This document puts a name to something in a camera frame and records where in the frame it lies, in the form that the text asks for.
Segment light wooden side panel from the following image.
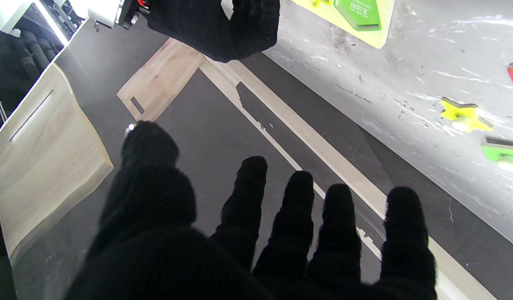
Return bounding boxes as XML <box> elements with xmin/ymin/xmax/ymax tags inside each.
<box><xmin>0</xmin><ymin>62</ymin><xmax>115</xmax><ymax>264</ymax></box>

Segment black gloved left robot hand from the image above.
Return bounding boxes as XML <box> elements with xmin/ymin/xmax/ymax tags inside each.
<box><xmin>65</xmin><ymin>121</ymin><xmax>438</xmax><ymax>300</ymax></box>

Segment yellow wooden puzzle board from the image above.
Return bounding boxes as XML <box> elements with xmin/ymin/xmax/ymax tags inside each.
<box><xmin>291</xmin><ymin>0</ymin><xmax>397</xmax><ymax>50</ymax></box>

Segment yellow star puzzle piece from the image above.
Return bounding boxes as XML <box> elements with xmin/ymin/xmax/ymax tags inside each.
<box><xmin>439</xmin><ymin>97</ymin><xmax>495</xmax><ymax>133</ymax></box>

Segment green pentagon puzzle piece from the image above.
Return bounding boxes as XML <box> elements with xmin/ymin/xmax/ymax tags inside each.
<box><xmin>480</xmin><ymin>137</ymin><xmax>513</xmax><ymax>174</ymax></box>

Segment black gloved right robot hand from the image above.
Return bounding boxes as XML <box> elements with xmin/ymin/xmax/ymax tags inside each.
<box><xmin>148</xmin><ymin>0</ymin><xmax>281</xmax><ymax>63</ymax></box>

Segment wooden cutting board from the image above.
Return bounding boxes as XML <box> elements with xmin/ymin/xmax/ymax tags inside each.
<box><xmin>116</xmin><ymin>37</ymin><xmax>205</xmax><ymax>123</ymax></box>

